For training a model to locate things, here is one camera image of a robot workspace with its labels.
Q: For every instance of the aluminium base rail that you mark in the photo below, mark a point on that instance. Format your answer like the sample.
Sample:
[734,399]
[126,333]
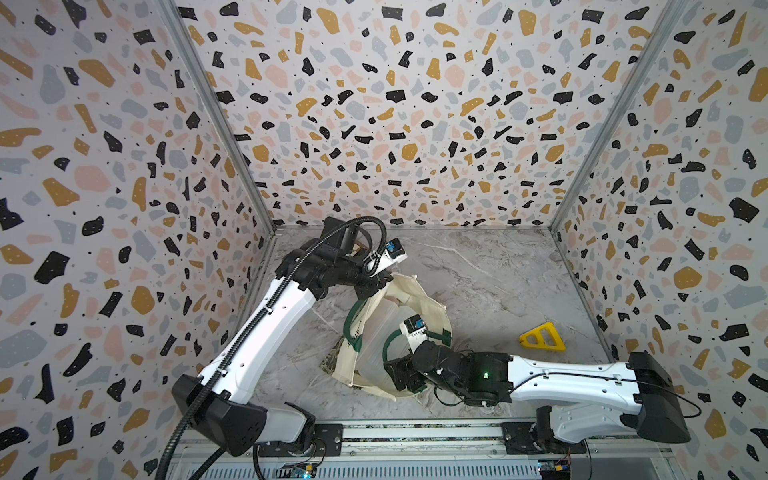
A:
[448,449]

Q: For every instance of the aluminium corner post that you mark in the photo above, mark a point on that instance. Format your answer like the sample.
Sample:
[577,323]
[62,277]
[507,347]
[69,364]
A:
[669,16]
[188,54]

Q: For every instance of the aluminium corner post left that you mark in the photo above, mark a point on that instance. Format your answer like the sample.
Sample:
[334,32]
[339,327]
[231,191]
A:
[188,54]

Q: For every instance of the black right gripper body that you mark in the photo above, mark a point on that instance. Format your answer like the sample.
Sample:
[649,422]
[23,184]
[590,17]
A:
[416,379]

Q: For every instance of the cream canvas tote bag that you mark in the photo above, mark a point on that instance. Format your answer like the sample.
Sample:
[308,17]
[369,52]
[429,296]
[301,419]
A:
[340,363]

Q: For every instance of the aluminium corner post right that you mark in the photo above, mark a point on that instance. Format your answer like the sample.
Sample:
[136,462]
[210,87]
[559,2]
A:
[669,16]

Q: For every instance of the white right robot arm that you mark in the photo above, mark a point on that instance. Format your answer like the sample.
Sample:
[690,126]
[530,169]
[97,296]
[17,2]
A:
[577,401]

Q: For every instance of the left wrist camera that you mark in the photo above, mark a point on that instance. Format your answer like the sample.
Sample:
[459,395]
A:
[393,253]

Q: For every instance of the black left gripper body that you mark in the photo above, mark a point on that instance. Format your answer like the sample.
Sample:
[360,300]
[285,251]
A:
[355,274]

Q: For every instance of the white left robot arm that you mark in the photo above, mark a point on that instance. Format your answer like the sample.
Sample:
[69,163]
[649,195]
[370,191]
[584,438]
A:
[218,402]

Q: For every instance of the yellow triangular plastic piece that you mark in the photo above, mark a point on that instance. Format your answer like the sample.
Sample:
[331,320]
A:
[544,337]

